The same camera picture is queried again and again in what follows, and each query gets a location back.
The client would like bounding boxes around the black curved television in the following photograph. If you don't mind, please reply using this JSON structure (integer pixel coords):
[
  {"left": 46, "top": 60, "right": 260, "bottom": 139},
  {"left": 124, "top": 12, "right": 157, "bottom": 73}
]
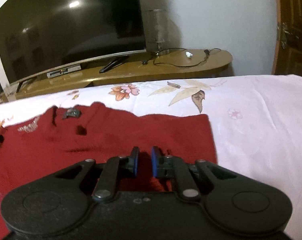
[{"left": 0, "top": 0, "right": 146, "bottom": 83}]

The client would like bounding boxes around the wooden tv stand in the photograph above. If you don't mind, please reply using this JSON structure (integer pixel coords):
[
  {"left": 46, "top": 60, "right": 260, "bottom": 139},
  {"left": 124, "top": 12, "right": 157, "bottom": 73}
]
[{"left": 0, "top": 49, "right": 233, "bottom": 104}]

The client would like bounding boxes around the grey cylindrical lamp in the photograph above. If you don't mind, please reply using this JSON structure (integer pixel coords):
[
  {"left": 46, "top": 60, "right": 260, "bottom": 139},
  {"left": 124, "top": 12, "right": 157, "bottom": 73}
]
[{"left": 144, "top": 9, "right": 169, "bottom": 56}]

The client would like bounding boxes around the red knitted garment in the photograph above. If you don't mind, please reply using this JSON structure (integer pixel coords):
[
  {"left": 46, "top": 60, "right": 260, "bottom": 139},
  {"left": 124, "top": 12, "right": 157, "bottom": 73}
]
[{"left": 0, "top": 102, "right": 217, "bottom": 239}]

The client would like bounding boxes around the black cable on stand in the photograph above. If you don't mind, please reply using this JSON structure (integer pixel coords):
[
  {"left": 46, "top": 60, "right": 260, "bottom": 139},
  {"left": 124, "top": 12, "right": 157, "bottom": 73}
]
[{"left": 142, "top": 47, "right": 222, "bottom": 68}]

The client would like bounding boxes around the small white object on stand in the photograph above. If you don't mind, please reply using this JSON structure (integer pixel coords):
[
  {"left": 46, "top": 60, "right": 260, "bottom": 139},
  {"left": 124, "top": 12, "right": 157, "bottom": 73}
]
[{"left": 185, "top": 51, "right": 193, "bottom": 59}]

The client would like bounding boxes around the brown wooden door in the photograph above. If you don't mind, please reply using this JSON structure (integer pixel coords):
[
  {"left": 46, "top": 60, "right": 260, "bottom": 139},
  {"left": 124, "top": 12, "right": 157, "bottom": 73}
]
[{"left": 272, "top": 0, "right": 302, "bottom": 77}]

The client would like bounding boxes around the white floral bed sheet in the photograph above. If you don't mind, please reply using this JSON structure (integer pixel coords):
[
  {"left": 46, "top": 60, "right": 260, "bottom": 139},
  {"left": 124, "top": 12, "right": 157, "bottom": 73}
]
[{"left": 0, "top": 75, "right": 302, "bottom": 239}]

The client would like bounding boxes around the silver set-top box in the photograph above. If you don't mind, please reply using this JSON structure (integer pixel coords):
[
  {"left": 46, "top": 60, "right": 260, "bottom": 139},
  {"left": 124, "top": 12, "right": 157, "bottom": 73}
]
[{"left": 46, "top": 64, "right": 81, "bottom": 79}]

